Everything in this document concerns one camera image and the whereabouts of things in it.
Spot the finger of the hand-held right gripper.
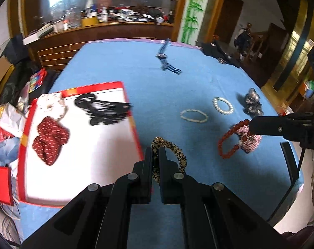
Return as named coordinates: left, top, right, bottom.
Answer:
left=249, top=115, right=314, bottom=143
left=287, top=112, right=314, bottom=121

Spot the green white packet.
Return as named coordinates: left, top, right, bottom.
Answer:
left=304, top=80, right=314, bottom=99

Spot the black jacket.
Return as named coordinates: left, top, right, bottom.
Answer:
left=201, top=41, right=240, bottom=68

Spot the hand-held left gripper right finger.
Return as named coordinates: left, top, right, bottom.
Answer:
left=158, top=147, right=284, bottom=249

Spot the dark red scrunchie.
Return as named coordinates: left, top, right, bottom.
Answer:
left=32, top=117, right=70, bottom=166

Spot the clear glass pitcher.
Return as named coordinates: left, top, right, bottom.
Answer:
left=66, top=12, right=81, bottom=29

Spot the red white scrunchie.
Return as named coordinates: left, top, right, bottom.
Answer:
left=236, top=132, right=262, bottom=154

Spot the small pearl bracelet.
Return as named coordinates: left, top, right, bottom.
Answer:
left=180, top=109, right=209, bottom=123

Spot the red gift box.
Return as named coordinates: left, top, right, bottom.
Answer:
left=18, top=82, right=144, bottom=208

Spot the leopard print scrunchie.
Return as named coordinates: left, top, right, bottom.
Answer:
left=150, top=137, right=187, bottom=184

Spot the white flat box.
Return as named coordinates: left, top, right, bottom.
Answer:
left=22, top=28, right=55, bottom=44

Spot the wooden stair railing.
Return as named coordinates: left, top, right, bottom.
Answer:
left=240, top=22, right=266, bottom=60

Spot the red bead bracelet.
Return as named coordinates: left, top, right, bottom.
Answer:
left=218, top=119, right=256, bottom=159

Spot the white pump bottle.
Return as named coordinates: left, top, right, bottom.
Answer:
left=98, top=6, right=108, bottom=22

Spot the colourful printed box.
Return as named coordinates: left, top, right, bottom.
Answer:
left=29, top=69, right=47, bottom=93

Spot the large pearl bracelet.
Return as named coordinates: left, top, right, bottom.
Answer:
left=213, top=96, right=234, bottom=115

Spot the wooden counter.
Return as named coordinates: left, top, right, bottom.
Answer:
left=23, top=22, right=174, bottom=72

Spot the blue tablecloth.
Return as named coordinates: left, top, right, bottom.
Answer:
left=18, top=40, right=304, bottom=249

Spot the plaid cloth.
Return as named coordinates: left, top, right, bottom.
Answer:
left=0, top=207, right=23, bottom=249

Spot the red cardboard lid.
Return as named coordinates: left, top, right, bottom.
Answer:
left=0, top=165, right=12, bottom=205

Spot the bamboo wall poster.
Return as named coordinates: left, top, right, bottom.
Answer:
left=181, top=0, right=214, bottom=44

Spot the black cable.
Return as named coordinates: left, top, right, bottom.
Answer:
left=267, top=141, right=307, bottom=222

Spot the blue striped strap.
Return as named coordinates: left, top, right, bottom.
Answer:
left=156, top=38, right=183, bottom=75

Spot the black backpack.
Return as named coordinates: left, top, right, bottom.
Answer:
left=235, top=28, right=252, bottom=55

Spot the yellow box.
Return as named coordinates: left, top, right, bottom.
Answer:
left=81, top=16, right=99, bottom=27

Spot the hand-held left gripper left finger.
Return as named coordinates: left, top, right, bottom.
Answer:
left=20, top=147, right=154, bottom=249

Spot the black white patterned scrunchie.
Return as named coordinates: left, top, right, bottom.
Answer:
left=241, top=88, right=264, bottom=117

